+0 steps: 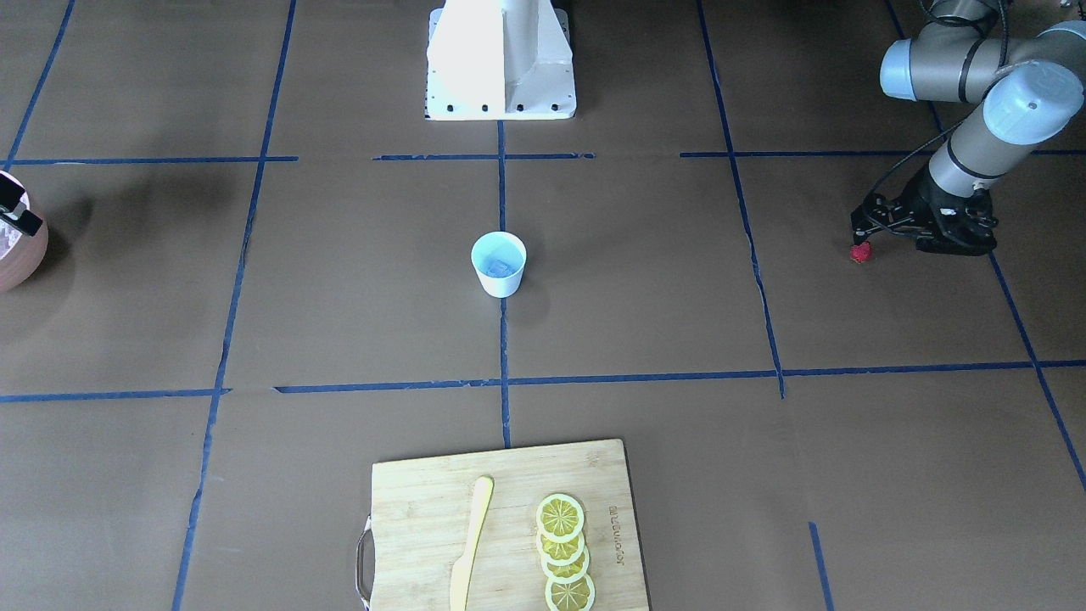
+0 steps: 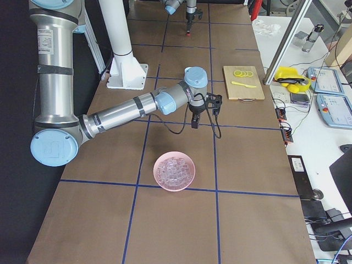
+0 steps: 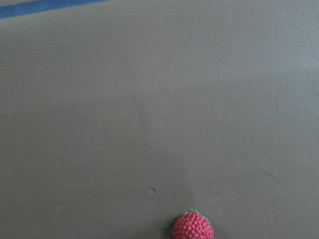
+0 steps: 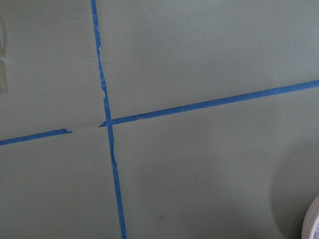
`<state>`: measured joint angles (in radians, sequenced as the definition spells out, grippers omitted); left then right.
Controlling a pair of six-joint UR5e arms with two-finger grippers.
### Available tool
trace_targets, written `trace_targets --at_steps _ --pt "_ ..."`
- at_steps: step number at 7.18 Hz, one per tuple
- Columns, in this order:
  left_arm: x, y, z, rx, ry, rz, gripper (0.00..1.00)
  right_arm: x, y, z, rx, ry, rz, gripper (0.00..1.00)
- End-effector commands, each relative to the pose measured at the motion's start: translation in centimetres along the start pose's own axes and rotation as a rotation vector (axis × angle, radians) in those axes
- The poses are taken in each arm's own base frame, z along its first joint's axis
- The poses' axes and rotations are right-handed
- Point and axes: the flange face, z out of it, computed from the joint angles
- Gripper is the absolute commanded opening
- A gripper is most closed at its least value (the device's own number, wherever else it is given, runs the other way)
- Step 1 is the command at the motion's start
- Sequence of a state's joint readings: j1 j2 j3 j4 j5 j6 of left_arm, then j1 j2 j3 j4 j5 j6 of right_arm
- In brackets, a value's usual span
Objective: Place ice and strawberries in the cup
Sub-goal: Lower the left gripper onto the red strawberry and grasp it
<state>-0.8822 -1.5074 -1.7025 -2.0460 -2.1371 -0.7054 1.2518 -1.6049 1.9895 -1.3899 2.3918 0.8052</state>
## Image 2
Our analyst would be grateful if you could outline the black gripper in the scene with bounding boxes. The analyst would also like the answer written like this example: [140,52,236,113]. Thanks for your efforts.
[186,7,203,34]
[189,104,205,129]

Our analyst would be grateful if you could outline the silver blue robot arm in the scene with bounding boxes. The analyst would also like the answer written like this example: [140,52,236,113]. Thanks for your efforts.
[160,0,203,36]
[29,1,208,167]

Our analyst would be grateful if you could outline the pink bowl of ice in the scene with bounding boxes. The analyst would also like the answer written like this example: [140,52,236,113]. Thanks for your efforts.
[153,151,196,192]

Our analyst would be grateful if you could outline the wooden cutting board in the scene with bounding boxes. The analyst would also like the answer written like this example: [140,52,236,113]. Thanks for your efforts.
[223,66,265,101]

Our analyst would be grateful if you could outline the yellow plastic knife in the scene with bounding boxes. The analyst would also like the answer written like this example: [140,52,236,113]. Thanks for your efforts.
[231,81,257,88]

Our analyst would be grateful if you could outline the crumpled clear plastic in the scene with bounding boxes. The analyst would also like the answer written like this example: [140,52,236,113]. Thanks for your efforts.
[252,20,281,36]

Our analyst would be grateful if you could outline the white pillar with base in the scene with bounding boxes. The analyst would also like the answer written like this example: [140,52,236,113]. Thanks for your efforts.
[99,0,149,90]

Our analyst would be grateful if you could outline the black orange connector strip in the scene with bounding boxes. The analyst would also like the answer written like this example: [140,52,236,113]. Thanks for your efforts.
[280,126,294,145]
[275,107,287,122]

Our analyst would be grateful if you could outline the yellow cloth toy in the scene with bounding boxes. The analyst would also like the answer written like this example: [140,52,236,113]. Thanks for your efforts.
[274,66,311,94]

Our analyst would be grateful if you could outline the clear water bottle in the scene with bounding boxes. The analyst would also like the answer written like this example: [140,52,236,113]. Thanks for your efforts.
[301,24,325,53]

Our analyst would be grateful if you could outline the upper teach pendant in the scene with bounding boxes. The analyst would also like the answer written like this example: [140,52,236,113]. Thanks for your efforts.
[307,67,345,95]

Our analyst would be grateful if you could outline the teach pendant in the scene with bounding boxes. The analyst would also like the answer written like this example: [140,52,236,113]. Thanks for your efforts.
[307,67,345,95]
[316,93,351,129]

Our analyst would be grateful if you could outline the lower teach pendant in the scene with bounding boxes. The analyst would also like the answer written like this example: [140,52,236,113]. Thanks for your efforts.
[316,93,351,129]

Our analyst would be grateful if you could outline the black camera cable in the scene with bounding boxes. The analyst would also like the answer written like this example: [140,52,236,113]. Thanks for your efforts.
[150,93,222,139]

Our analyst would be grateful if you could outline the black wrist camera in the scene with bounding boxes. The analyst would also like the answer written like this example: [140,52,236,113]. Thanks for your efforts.
[206,92,222,117]

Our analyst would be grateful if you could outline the aluminium frame post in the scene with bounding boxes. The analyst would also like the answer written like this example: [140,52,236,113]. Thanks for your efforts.
[263,0,312,85]

